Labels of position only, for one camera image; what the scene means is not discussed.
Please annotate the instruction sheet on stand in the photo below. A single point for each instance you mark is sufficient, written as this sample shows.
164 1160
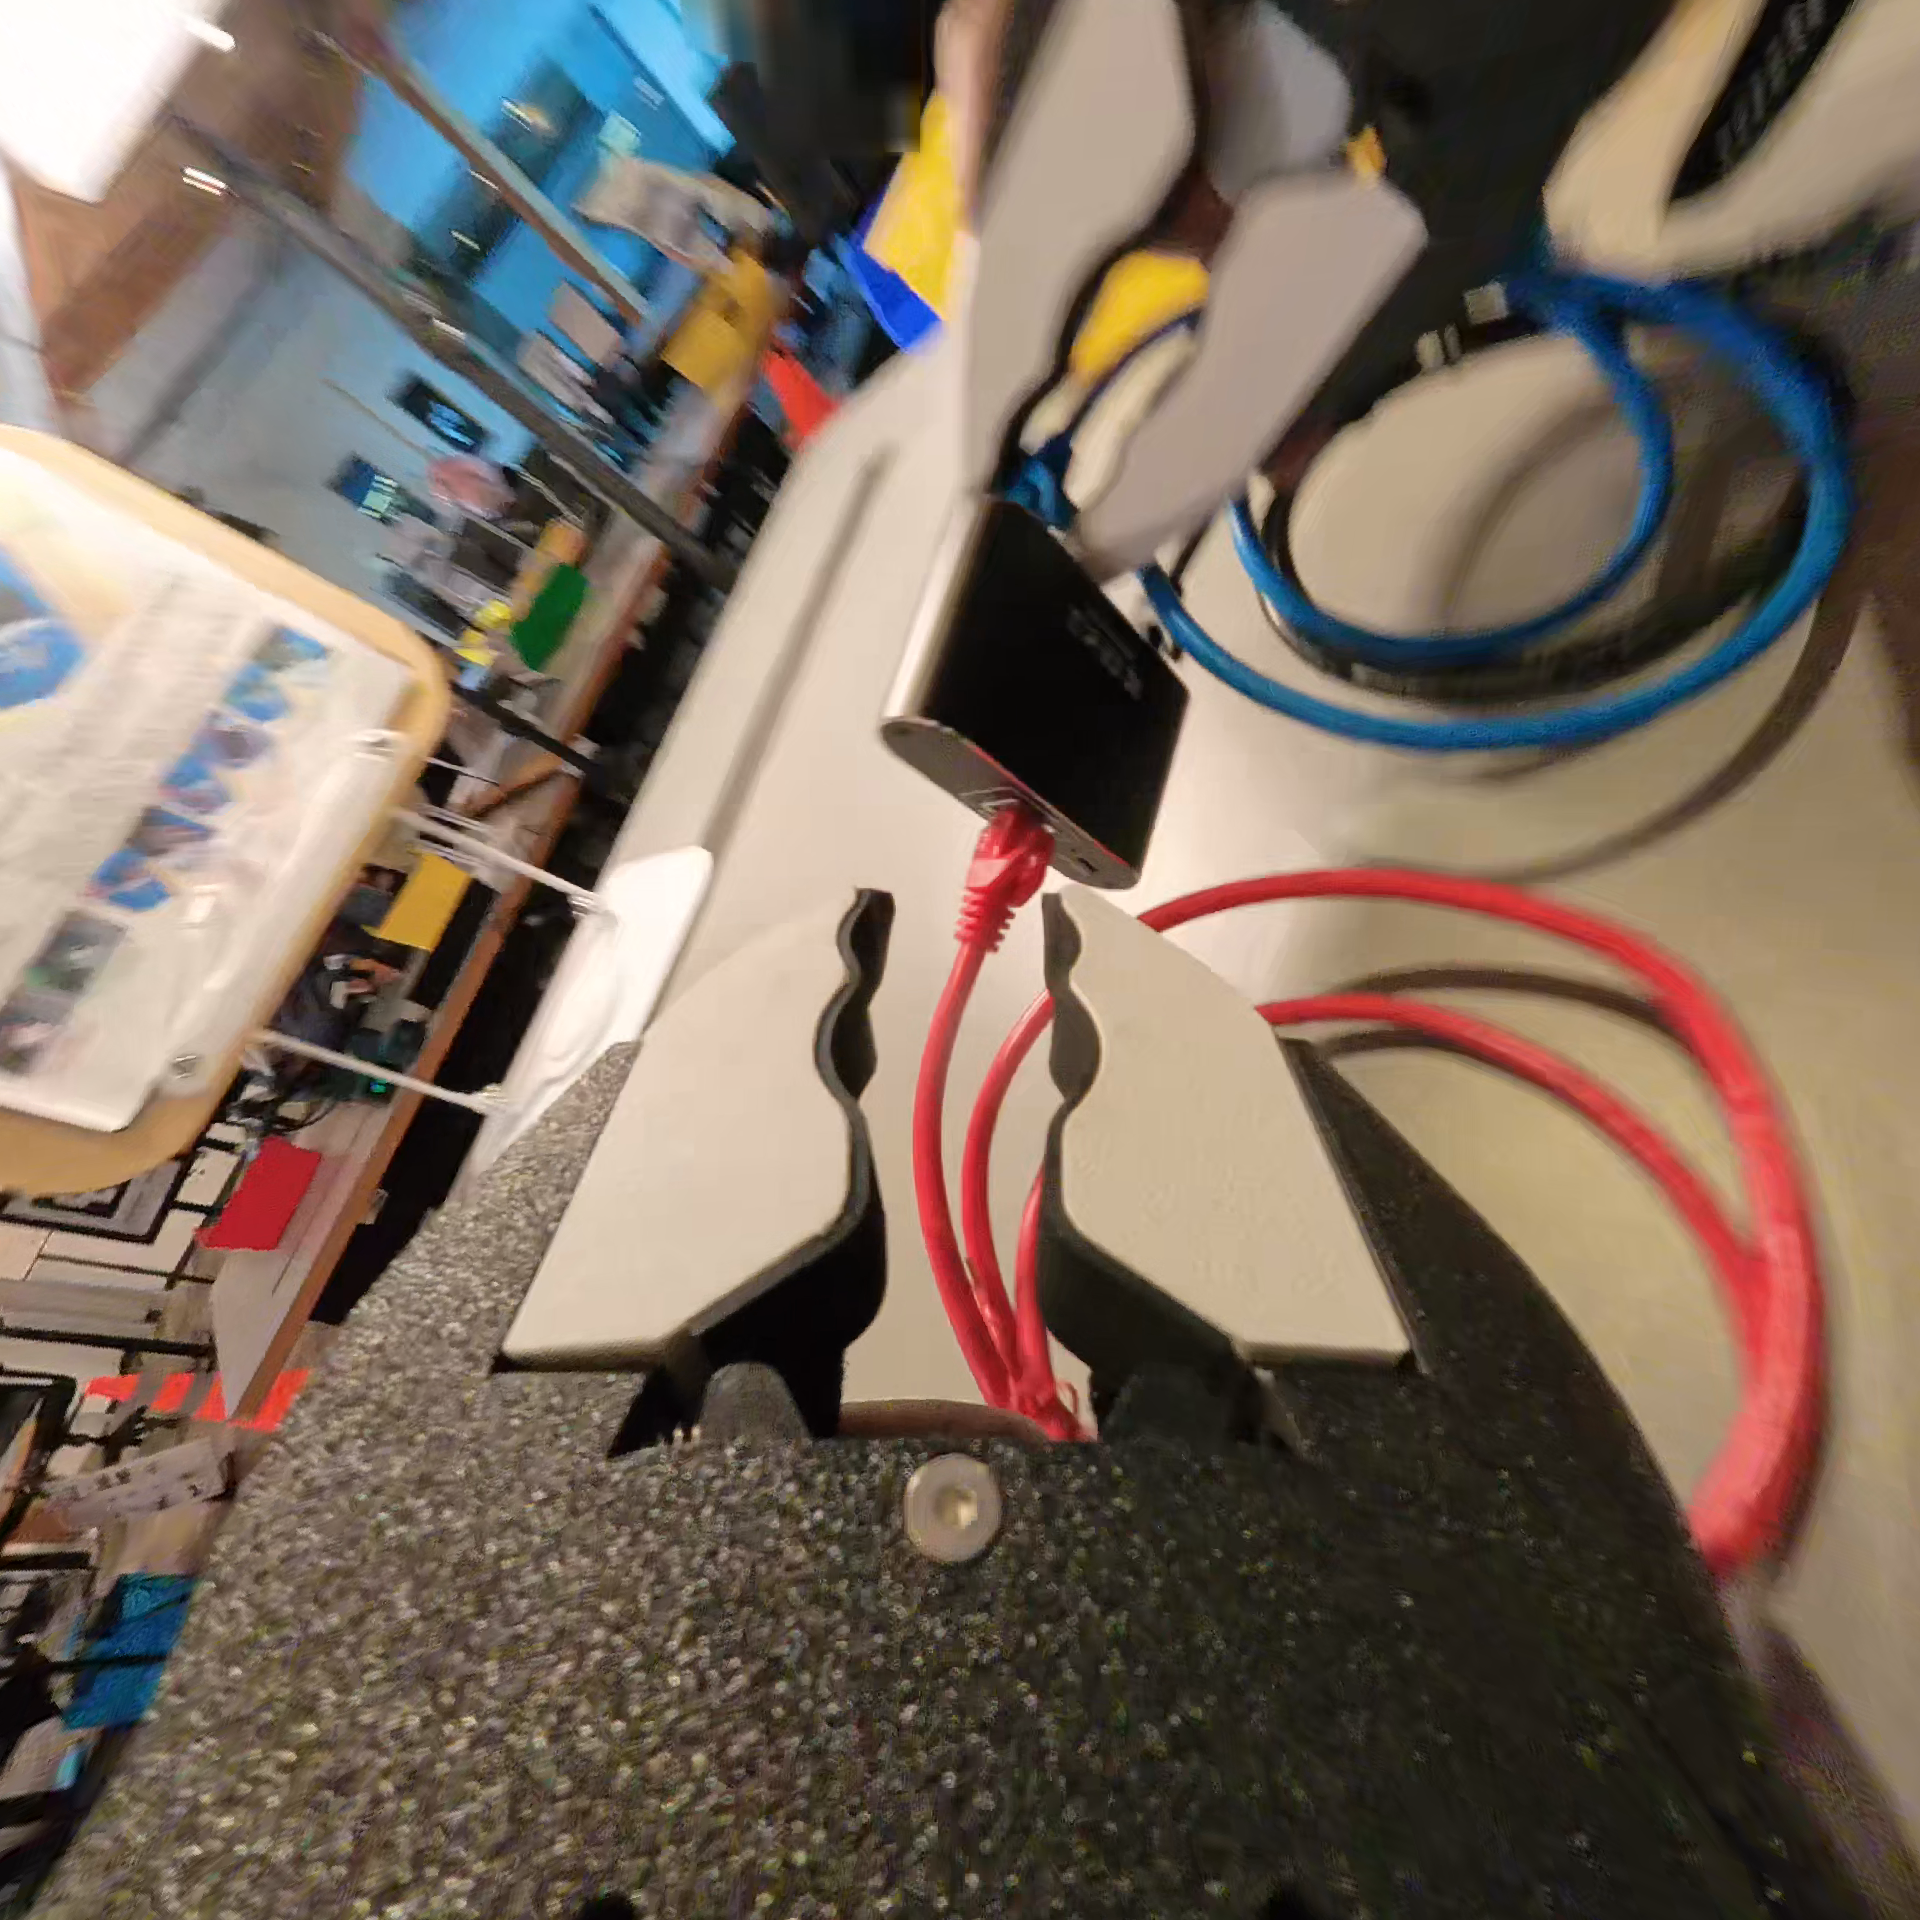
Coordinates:
77 1155

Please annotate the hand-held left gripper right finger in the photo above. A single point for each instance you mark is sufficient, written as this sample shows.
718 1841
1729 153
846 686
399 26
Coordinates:
1214 1171

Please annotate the red plastic bin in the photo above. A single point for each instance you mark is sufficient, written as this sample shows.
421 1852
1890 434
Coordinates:
263 1195

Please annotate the black ethernet port box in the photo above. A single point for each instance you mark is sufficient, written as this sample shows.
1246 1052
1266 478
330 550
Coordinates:
1050 674

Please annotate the white rounded pad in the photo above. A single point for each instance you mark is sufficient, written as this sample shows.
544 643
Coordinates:
629 931

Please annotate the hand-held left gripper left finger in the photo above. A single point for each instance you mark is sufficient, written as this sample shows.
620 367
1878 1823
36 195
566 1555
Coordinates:
704 1171

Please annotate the grey tape strip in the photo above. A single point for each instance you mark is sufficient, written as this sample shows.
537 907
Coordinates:
799 660

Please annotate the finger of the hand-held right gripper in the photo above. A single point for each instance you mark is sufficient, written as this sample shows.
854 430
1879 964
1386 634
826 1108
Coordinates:
1289 330
1065 195

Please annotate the green plastic bin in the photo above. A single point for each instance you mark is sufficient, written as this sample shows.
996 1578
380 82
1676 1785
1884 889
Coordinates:
552 618

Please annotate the small yellow bin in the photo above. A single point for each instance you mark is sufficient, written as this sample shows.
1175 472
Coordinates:
421 900

